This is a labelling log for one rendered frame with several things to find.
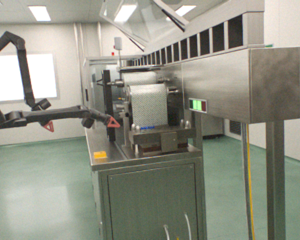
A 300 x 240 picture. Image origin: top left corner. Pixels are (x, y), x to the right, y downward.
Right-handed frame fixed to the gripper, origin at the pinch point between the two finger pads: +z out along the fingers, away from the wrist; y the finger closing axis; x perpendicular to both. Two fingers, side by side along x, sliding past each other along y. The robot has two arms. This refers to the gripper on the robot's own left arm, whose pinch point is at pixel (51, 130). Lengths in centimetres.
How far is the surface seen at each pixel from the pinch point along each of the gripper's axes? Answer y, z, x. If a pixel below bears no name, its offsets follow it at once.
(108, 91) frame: -7.0, -0.7, -48.6
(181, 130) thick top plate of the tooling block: -69, 30, -53
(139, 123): -43, 20, -42
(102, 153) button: -47, 18, -10
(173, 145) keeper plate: -69, 34, -43
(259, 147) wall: 116, 267, -281
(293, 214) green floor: -55, 187, -124
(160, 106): -48, 18, -59
